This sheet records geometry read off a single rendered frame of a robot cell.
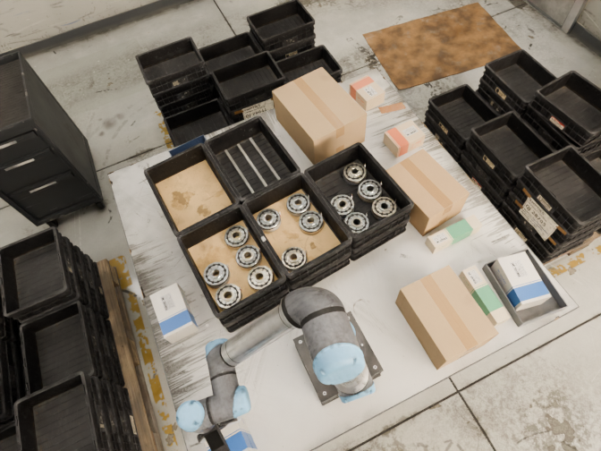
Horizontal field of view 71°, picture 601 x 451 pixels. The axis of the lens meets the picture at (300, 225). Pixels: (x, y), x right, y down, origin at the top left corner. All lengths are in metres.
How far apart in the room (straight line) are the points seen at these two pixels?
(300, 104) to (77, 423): 1.75
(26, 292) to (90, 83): 2.18
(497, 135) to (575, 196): 0.58
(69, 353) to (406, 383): 1.61
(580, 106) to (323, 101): 1.56
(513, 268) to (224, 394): 1.22
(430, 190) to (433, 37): 2.34
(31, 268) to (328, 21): 3.07
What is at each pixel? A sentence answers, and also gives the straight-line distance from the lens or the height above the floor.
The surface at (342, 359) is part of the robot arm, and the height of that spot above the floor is 1.45.
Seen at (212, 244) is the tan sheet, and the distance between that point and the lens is 1.83.
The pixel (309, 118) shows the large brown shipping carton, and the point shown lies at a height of 0.90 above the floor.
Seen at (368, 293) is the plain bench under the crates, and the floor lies 0.70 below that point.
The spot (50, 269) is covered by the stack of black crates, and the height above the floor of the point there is 0.49.
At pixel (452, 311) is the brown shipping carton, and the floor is 0.86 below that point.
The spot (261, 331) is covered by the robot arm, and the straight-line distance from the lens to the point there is 1.15.
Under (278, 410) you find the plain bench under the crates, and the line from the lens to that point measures 1.72.
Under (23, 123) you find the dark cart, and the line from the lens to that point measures 2.64.
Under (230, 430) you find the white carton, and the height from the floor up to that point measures 0.88.
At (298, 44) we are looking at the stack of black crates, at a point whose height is 0.47.
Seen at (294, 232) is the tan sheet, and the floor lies 0.83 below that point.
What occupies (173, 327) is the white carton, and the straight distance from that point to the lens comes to 1.79.
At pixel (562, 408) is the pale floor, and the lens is 2.67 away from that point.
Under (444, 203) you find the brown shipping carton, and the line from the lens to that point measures 1.88.
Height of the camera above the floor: 2.40
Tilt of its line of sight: 60 degrees down
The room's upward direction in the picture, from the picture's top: 8 degrees counter-clockwise
